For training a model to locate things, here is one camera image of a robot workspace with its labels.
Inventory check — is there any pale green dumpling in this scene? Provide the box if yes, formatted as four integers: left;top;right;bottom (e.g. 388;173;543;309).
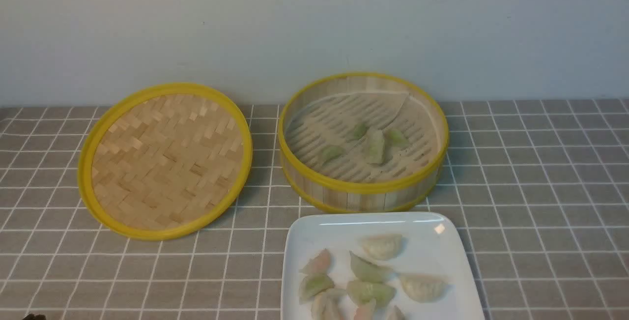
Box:
364;129;386;165

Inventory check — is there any pink dumpling left on plate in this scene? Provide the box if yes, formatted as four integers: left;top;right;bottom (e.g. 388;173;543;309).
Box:
300;248;332;275

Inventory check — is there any white dumpling top of plate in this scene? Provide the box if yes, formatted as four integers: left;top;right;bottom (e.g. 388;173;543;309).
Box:
359;233;404;261

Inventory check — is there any pale green dumpling plate centre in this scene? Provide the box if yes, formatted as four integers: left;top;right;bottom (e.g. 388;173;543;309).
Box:
349;251;394;283

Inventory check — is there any green dumpling lower left plate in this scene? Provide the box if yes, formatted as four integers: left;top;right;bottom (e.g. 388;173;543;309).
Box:
298;273;335;304

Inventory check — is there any green dumpling lower centre plate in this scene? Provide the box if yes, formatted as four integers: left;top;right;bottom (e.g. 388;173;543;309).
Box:
346;280;396;309

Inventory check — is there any pale pink dumpling plate bottom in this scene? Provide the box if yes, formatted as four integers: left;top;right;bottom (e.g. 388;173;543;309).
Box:
311;288;346;320

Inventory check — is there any orange dumpling plate bottom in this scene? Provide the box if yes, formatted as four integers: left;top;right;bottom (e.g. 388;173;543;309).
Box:
353;298;377;320

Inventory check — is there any white dumpling right on plate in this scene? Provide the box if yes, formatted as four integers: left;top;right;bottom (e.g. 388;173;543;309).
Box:
398;273;449;303

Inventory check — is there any white square plate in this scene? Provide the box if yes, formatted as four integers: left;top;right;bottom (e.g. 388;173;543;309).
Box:
281;212;485;320

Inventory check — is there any white dumpling plate bottom edge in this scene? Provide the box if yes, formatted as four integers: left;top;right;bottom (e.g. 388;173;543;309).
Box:
385;306;406;320

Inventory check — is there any small green dumpling back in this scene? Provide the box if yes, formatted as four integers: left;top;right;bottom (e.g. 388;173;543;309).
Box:
349;121;369;141

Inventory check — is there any yellow rimmed bamboo steamer basket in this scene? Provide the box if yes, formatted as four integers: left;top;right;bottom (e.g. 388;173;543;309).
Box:
277;73;450;213

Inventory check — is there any yellow rimmed bamboo steamer lid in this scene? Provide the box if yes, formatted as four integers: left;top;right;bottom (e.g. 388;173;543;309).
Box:
77;83;253;241

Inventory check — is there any grey checked tablecloth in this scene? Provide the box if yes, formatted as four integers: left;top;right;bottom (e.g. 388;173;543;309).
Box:
0;100;629;320

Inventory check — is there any dark object bottom left corner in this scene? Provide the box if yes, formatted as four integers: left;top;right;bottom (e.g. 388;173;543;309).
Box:
23;313;47;320

